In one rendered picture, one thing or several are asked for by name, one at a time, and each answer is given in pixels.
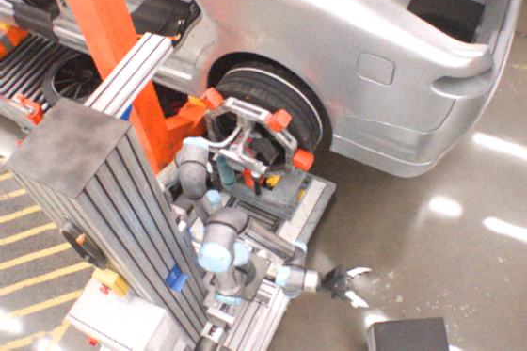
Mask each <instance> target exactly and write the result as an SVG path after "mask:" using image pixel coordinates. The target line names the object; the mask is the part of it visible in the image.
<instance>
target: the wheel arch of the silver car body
mask: <svg viewBox="0 0 527 351"><path fill-rule="evenodd" d="M262 56H264V55H261V54H257V53H254V52H250V51H231V52H228V53H225V54H222V55H221V56H219V57H217V58H216V59H215V60H214V61H212V63H211V64H210V66H209V68H208V70H207V73H206V76H205V88H206V90H208V89H210V88H216V86H217V85H218V84H219V81H220V80H221V79H222V77H223V76H224V75H225V74H226V73H227V72H228V71H229V70H230V69H231V68H232V67H233V66H235V65H237V64H238V63H241V62H247V61H258V62H261V59H262ZM274 60H276V59H274ZM276 61H277V60H276ZM278 62H279V61H278ZM263 63H267V64H271V65H274V63H273V58H270V57H268V56H264V58H263ZM279 63H280V62H279ZM280 64H282V63H280ZM282 65H284V64H282ZM282 68H283V69H284V70H286V71H289V72H293V71H292V70H291V69H290V68H289V67H287V66H285V65H284V66H283V67H282ZM294 73H295V72H294ZM295 74H296V73H295ZM296 75H297V74H296ZM310 88H311V87H310ZM311 90H312V91H313V89H312V88H311ZM313 94H314V96H315V97H316V98H318V99H320V97H319V96H318V95H317V93H316V92H314V91H313ZM320 101H321V102H322V100H321V99H320ZM322 104H323V102H322ZM323 106H325V105H324V104H323ZM325 108H326V107H325ZM326 110H327V109H326ZM327 113H328V111H327ZM328 117H329V115H328ZM329 121H330V125H331V130H332V140H331V144H330V148H329V149H331V147H332V145H333V137H334V136H333V128H332V123H331V120H330V118H329Z"/></svg>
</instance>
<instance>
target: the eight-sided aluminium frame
mask: <svg viewBox="0 0 527 351"><path fill-rule="evenodd" d="M244 108H245V109H244ZM246 109H247V110H246ZM248 110H249V111H248ZM227 111H231V112H233V113H235V114H238V115H240V116H242V117H244V118H247V119H251V120H254V121H255V122H258V123H260V124H261V125H263V126H264V127H265V128H266V129H267V130H268V131H269V132H270V134H271V135H272V136H273V137H274V138H275V139H276V140H277V141H278V142H279V144H280V145H281V146H283V147H284V148H285V157H286V163H282V164H277V165H274V166H271V167H270V166H268V168H267V172H266V173H265V175H264V177H267V178H272V177H275V176H280V175H285V174H291V173H293V172H294V170H295V166H294V165H293V158H294V156H295V152H296V146H297V144H296V141H295V138H294V137H293V136H292V135H291V134H290V133H289V132H288V131H287V130H286V129H285V128H283V129H282V130H280V131H279V132H277V133H276V132H275V131H274V130H273V129H272V128H271V127H270V126H268V125H267V124H268V122H269V121H270V120H271V119H272V117H273V116H274V115H273V114H271V113H270V112H269V111H267V110H265V109H262V108H260V107H255V106H253V105H250V104H246V103H243V102H241V101H238V100H236V98H232V97H230V98H228V99H227V100H224V101H222V102H221V104H220V105H219V106H218V108H216V109H214V110H210V109H209V108H208V109H207V110H206V112H205V113H204V114H203V115H204V118H205V123H206V127H207V130H208V134H209V135H208V136H209V137H210V139H211V140H212V142H214V143H221V142H223V141H225V140H226V139H227V138H226V137H225V136H223V135H222V134H221V133H220V132H219V127H218V123H217V118H216V116H217V115H220V114H222V113H225V112H227ZM250 111H252V112H250ZM219 140H220V141H221V142H220V141H219Z"/></svg>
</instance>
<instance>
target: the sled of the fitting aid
mask: <svg viewBox="0 0 527 351"><path fill-rule="evenodd" d="M312 182H313V175H312V174H310V173H309V172H306V176H305V177H304V179H303V181H302V183H301V184H300V185H299V187H298V189H297V190H296V192H295V194H294V197H293V199H292V201H291V202H290V203H289V205H288V207H287V209H285V208H282V207H280V206H278V205H277V204H275V203H273V202H269V201H267V200H264V199H261V198H255V195H253V194H251V193H248V192H247V191H245V190H243V189H240V188H238V187H236V186H233V187H231V188H226V192H227V193H228V194H230V195H232V196H234V197H236V198H238V199H240V200H242V201H244V202H249V203H251V204H253V205H255V206H257V207H259V208H261V209H263V210H265V211H267V212H269V213H271V214H273V215H276V216H278V217H280V218H282V219H287V220H289V221H292V219H293V217H294V215H295V213H296V211H297V209H298V207H299V205H300V204H301V202H302V201H303V199H304V198H305V197H306V195H307V193H308V191H309V189H310V188H311V185H312Z"/></svg>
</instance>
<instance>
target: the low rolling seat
mask: <svg viewBox="0 0 527 351"><path fill-rule="evenodd" d="M367 334H368V338H367V341H366V343H364V344H365V347H369V351H450V348H449V346H450V345H449V342H448V338H447V336H448V335H447V331H446V328H445V322H444V319H443V317H429V318H415V319H401V320H390V321H374V322H373V323H372V324H371V325H370V327H369V328H368V330H367Z"/></svg>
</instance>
